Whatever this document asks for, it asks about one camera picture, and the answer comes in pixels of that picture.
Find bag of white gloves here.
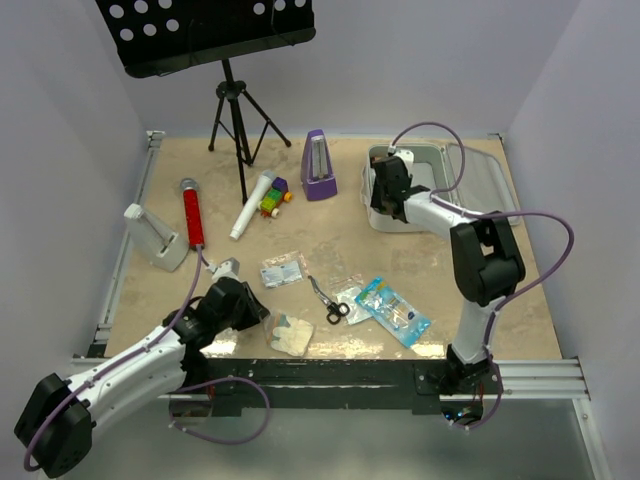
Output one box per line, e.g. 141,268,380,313
262,311,315,358

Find clear bag with wipes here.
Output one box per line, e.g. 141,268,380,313
259,251,309,289

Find black handled scissors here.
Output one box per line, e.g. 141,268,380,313
308,275,350,325

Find grey medicine case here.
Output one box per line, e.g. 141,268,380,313
360,143,516,233

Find blue plaster packet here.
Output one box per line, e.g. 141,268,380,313
355,277,431,348

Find clear bag silver sachet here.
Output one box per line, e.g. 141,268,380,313
330,274,371,325

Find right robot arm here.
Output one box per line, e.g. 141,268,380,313
370,156,526,393

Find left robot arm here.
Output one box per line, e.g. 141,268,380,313
14,277,269,479

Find white sachet in bag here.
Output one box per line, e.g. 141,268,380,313
260,261,303,289

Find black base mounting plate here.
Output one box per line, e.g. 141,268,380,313
180,358,500,416

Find purple metronome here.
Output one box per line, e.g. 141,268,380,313
300,129,338,201

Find colourful toy block train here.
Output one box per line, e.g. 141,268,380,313
259,177,293,218

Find red toy microphone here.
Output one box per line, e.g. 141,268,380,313
180,178,205,250

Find white toy microphone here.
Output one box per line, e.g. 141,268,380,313
230,170,276,240

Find black music stand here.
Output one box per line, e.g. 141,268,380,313
96,1,316,202

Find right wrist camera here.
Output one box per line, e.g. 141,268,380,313
387,146,415,175

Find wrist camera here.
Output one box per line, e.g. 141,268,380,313
205,257,240,283
387,146,415,175

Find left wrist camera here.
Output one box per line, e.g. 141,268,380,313
205,257,240,283

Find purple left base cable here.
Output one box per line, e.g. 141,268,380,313
168,373,273,444

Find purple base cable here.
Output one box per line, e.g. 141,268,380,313
168,373,273,444
449,359,506,431

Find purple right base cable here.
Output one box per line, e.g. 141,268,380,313
449,359,506,431

